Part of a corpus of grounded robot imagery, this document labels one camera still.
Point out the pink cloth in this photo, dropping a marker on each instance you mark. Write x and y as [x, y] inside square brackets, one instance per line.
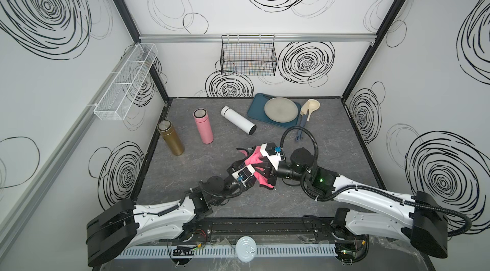
[252, 156]

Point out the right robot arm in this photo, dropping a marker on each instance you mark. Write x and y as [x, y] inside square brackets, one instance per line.
[416, 219]

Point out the blue handled utensil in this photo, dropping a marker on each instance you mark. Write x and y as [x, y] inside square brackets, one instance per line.
[303, 119]

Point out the white round can lid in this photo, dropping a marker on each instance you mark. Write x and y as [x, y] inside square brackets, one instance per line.
[246, 249]

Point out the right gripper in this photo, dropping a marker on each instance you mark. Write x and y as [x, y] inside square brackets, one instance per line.
[270, 171]

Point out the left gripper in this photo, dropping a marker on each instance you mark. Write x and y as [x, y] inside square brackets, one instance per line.
[235, 166]

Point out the teal tray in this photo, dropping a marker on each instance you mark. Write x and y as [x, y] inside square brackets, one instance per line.
[256, 111]

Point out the white slotted cable duct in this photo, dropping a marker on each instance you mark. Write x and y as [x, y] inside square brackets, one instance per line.
[228, 251]

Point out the pink thermos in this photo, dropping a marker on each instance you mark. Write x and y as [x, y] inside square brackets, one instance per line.
[203, 124]

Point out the gold thermos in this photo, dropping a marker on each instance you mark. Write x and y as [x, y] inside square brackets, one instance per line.
[170, 136]

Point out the black wire basket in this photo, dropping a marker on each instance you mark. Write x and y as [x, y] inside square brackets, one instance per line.
[248, 55]

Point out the white mesh shelf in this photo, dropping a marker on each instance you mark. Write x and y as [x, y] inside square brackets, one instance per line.
[127, 82]

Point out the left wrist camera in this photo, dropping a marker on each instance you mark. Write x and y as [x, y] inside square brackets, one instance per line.
[245, 174]

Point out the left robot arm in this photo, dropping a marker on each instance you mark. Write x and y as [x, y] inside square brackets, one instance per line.
[126, 224]

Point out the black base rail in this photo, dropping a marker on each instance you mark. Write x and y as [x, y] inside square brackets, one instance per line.
[319, 228]

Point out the beige ladle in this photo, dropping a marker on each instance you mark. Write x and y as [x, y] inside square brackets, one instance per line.
[313, 105]

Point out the grey round plate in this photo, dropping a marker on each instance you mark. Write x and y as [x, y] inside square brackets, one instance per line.
[281, 110]

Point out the white thermos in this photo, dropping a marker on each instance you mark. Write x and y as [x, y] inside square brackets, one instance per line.
[238, 120]

